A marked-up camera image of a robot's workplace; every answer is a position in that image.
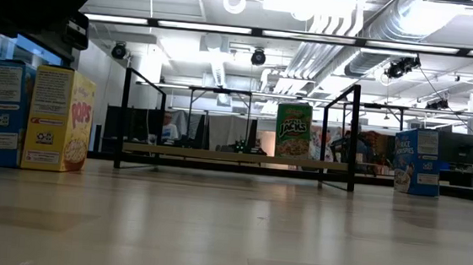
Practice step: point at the yellow Corn Pops cereal box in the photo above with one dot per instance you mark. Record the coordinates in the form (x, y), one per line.
(50, 135)

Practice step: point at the blue Rice Krispies cereal box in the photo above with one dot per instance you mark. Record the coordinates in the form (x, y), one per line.
(2, 131)
(418, 163)

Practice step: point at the green Apple Jacks cereal box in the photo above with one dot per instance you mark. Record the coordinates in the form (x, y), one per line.
(293, 130)

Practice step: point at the large glass window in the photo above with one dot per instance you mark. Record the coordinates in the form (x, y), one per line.
(27, 50)

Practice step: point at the black ceiling spotlight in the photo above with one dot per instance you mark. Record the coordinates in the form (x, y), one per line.
(119, 50)
(400, 68)
(258, 56)
(437, 104)

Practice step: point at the black computer monitor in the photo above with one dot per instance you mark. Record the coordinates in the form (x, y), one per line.
(140, 125)
(459, 148)

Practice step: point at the person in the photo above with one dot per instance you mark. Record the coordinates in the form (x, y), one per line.
(359, 150)
(170, 132)

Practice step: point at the white colourful printed banner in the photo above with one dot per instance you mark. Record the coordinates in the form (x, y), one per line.
(317, 141)

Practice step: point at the black background rig frame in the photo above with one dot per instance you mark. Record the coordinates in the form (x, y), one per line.
(380, 106)
(223, 91)

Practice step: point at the black frame wooden shelf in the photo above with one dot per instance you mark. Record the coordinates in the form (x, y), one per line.
(218, 155)

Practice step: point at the black aluminium table frame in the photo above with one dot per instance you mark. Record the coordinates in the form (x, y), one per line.
(217, 165)

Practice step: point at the silver ventilation duct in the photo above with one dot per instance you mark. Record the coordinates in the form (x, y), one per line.
(369, 62)

